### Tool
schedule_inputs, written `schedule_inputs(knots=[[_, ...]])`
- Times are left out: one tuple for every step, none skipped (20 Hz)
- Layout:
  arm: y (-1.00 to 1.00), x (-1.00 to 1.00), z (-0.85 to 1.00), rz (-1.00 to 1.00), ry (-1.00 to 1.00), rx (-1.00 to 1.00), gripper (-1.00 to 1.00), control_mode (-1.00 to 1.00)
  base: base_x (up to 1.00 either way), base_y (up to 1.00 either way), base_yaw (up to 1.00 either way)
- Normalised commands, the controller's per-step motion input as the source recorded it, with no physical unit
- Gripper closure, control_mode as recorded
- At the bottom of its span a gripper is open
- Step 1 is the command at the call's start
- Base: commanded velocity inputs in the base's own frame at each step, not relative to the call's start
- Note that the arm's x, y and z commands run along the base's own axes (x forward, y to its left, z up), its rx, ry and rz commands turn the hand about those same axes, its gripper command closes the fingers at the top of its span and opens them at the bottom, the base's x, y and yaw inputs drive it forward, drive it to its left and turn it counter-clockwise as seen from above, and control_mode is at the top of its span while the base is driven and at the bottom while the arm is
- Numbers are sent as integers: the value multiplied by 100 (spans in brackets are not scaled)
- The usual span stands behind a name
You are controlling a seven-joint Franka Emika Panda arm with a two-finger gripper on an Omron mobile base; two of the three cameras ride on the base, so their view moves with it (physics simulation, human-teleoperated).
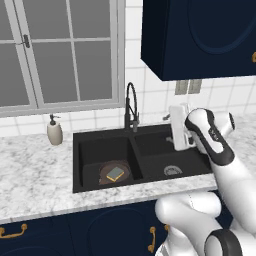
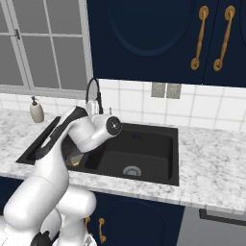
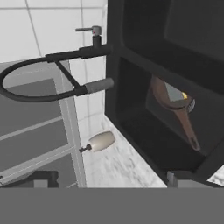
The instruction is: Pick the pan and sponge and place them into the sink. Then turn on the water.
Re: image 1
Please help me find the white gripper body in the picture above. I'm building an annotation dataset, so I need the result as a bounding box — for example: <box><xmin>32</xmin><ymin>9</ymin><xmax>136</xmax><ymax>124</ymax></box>
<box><xmin>168</xmin><ymin>103</ymin><xmax>196</xmax><ymax>152</ymax></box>

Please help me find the black double sink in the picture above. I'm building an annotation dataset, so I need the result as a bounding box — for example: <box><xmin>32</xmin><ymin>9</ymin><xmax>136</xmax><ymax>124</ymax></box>
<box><xmin>72</xmin><ymin>122</ymin><xmax>215</xmax><ymax>194</ymax></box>

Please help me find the yellow and grey sponge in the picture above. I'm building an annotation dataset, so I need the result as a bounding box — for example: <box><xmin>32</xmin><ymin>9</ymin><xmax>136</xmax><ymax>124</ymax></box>
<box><xmin>105</xmin><ymin>166</ymin><xmax>126</xmax><ymax>183</ymax></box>

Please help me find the dark brown pan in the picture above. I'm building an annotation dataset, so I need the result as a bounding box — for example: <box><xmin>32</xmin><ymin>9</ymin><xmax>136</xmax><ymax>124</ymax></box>
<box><xmin>98</xmin><ymin>159</ymin><xmax>132</xmax><ymax>186</ymax></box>

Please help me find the black spring faucet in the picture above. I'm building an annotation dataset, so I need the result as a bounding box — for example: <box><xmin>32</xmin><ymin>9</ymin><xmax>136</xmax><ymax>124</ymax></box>
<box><xmin>124</xmin><ymin>81</ymin><xmax>141</xmax><ymax>133</ymax></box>

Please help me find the navy base cupboard door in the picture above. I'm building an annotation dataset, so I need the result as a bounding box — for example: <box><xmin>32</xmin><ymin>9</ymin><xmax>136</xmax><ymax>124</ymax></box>
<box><xmin>66</xmin><ymin>200</ymin><xmax>167</xmax><ymax>256</ymax></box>

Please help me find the beige soap dispenser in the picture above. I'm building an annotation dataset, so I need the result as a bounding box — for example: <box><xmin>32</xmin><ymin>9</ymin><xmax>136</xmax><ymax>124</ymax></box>
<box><xmin>46</xmin><ymin>113</ymin><xmax>64</xmax><ymax>147</ymax></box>

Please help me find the grey framed window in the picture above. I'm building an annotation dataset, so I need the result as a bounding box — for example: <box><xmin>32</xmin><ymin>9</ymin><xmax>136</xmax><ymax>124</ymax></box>
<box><xmin>0</xmin><ymin>0</ymin><xmax>127</xmax><ymax>119</ymax></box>

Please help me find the dark window latch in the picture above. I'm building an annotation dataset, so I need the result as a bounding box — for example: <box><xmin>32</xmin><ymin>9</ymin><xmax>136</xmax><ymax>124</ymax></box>
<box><xmin>17</xmin><ymin>33</ymin><xmax>31</xmax><ymax>49</ymax></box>

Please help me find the navy drawer front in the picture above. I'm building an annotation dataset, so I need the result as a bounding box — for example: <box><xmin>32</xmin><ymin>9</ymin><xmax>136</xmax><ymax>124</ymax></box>
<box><xmin>0</xmin><ymin>213</ymin><xmax>75</xmax><ymax>256</ymax></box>

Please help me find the grey wall outlet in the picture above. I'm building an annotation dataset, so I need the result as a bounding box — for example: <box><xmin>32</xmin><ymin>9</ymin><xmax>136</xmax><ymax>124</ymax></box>
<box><xmin>188</xmin><ymin>78</ymin><xmax>203</xmax><ymax>95</ymax></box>
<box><xmin>174</xmin><ymin>79</ymin><xmax>190</xmax><ymax>96</ymax></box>

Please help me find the navy wall cupboard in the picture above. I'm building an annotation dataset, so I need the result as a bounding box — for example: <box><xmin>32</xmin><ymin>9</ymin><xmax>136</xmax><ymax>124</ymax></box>
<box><xmin>140</xmin><ymin>0</ymin><xmax>256</xmax><ymax>82</ymax></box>

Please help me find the gold drawer handle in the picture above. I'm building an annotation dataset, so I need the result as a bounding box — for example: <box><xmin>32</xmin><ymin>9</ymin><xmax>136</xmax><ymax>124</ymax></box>
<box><xmin>0</xmin><ymin>223</ymin><xmax>29</xmax><ymax>240</ymax></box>

